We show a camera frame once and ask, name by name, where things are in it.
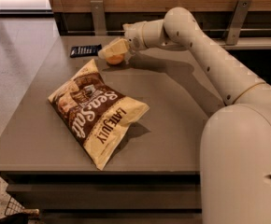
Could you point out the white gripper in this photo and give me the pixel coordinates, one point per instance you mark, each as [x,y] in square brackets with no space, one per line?
[134,35]

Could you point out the orange fruit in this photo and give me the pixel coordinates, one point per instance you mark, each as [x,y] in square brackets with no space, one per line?
[115,59]

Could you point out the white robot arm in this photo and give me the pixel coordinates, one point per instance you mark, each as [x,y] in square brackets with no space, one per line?
[235,150]

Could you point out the dark blue rxbar wrapper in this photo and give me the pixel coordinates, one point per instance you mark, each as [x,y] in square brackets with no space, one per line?
[84,51]

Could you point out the Late July chips bag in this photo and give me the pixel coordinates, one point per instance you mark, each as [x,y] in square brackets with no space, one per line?
[98,116]

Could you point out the grey table with drawers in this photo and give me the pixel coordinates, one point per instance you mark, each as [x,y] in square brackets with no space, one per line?
[125,154]

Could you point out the left metal bracket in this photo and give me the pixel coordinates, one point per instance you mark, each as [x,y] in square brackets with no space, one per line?
[99,17]

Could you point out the metal bracket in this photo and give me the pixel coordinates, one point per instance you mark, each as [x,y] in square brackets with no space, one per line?
[99,17]
[239,15]

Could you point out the right metal bracket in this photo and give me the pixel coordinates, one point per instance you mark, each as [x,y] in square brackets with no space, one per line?
[239,15]

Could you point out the wire basket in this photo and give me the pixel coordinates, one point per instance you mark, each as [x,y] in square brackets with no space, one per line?
[15,213]

